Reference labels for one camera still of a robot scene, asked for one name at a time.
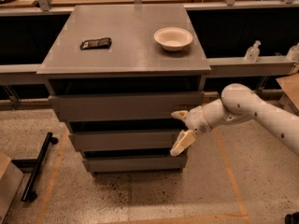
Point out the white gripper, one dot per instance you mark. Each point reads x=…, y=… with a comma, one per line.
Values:
x=197, y=119

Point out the grey drawer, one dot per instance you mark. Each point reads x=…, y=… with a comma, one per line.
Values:
x=136, y=163
x=142, y=139
x=123, y=106

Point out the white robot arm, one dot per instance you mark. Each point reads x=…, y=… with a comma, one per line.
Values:
x=237, y=104

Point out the grey drawer cabinet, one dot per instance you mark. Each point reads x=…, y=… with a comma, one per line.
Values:
x=132, y=29

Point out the grey bottom drawer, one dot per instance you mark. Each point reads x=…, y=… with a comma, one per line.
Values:
x=136, y=163

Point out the grey top drawer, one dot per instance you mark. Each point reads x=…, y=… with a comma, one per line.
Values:
x=123, y=106

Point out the white paper bowl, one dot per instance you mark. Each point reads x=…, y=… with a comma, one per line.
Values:
x=173, y=38

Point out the clear sanitizer pump bottle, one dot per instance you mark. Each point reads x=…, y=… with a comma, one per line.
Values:
x=253, y=52

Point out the black snack packet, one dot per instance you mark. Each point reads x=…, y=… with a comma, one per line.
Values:
x=101, y=43

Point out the cardboard box at right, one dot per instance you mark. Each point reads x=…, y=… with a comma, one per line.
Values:
x=290, y=97

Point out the cardboard box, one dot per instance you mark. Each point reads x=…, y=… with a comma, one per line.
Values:
x=10, y=179
x=290, y=97

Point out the black caster wheel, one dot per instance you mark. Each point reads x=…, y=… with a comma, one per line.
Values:
x=292, y=218

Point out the black metal stand base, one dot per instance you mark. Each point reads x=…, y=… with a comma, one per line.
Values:
x=34, y=166

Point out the cardboard box at left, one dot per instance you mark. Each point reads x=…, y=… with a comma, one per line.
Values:
x=10, y=179

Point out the grey metal rail shelf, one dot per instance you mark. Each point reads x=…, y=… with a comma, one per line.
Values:
x=21, y=74

